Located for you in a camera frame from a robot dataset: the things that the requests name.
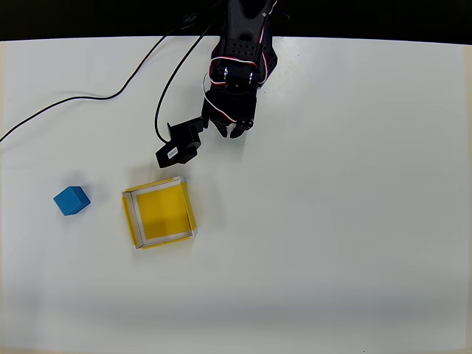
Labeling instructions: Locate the thin black cable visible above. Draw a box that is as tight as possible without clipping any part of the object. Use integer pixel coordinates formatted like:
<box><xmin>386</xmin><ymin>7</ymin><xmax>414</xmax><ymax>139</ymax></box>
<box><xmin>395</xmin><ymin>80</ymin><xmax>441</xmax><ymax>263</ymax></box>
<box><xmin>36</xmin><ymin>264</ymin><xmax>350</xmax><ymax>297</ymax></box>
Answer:
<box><xmin>0</xmin><ymin>13</ymin><xmax>198</xmax><ymax>145</ymax></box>

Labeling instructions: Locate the black wrist camera with label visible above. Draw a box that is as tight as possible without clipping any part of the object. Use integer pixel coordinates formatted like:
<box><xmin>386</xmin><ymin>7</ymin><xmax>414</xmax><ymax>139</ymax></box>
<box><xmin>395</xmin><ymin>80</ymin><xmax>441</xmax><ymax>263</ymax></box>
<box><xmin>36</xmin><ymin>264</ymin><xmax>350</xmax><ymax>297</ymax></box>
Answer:
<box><xmin>154</xmin><ymin>117</ymin><xmax>208</xmax><ymax>170</ymax></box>

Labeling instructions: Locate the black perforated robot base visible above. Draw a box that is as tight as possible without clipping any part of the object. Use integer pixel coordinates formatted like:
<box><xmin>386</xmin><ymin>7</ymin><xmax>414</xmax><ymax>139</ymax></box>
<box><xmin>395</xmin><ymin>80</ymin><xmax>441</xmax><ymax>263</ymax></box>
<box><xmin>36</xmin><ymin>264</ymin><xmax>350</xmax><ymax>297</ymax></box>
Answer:
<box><xmin>257</xmin><ymin>35</ymin><xmax>280</xmax><ymax>89</ymax></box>

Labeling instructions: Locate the black camera cable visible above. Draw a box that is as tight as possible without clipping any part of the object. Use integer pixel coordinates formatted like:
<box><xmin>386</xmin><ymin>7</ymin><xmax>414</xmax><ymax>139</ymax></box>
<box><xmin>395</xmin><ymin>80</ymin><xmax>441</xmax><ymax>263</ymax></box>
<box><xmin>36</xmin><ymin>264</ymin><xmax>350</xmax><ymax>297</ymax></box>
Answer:
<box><xmin>153</xmin><ymin>0</ymin><xmax>226</xmax><ymax>143</ymax></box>

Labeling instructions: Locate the blue cube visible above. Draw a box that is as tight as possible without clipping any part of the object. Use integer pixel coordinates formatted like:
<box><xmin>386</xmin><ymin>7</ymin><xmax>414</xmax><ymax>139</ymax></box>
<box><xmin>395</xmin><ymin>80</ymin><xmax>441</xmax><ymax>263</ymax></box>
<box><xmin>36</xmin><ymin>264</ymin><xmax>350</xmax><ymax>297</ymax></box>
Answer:
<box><xmin>52</xmin><ymin>185</ymin><xmax>91</xmax><ymax>218</ymax></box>

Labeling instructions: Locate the yellow square tray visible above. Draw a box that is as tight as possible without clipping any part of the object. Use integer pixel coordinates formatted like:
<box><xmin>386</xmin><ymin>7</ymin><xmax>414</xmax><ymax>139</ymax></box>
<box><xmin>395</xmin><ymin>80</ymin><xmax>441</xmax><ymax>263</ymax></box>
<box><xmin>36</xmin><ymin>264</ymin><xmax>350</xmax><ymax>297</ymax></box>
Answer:
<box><xmin>120</xmin><ymin>177</ymin><xmax>198</xmax><ymax>251</ymax></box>

